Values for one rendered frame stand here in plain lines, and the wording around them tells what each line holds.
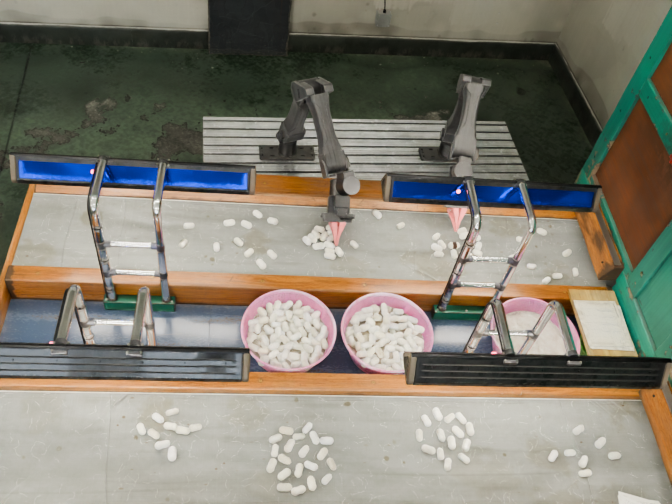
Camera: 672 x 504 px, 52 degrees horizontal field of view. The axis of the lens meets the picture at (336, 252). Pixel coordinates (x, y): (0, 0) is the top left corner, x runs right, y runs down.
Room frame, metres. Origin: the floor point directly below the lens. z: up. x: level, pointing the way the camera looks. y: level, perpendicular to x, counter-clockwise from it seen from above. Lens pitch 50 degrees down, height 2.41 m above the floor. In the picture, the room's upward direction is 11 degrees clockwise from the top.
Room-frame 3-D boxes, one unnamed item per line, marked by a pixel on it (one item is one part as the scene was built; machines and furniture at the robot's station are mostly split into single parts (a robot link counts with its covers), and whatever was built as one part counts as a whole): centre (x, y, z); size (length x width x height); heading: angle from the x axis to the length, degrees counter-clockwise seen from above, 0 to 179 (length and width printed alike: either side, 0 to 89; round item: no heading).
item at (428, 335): (1.12, -0.19, 0.72); 0.27 x 0.27 x 0.10
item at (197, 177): (1.25, 0.55, 1.08); 0.62 x 0.08 x 0.07; 102
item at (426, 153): (2.02, -0.33, 0.71); 0.20 x 0.07 x 0.08; 106
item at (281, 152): (1.85, 0.24, 0.71); 0.20 x 0.07 x 0.08; 106
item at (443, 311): (1.37, -0.41, 0.90); 0.20 x 0.19 x 0.45; 102
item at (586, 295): (1.25, -0.83, 0.77); 0.33 x 0.15 x 0.01; 12
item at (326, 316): (1.06, 0.09, 0.72); 0.27 x 0.27 x 0.10
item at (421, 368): (0.90, -0.51, 1.08); 0.62 x 0.08 x 0.07; 102
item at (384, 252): (1.42, 0.04, 0.73); 1.81 x 0.30 x 0.02; 102
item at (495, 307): (0.97, -0.49, 0.90); 0.20 x 0.19 x 0.45; 102
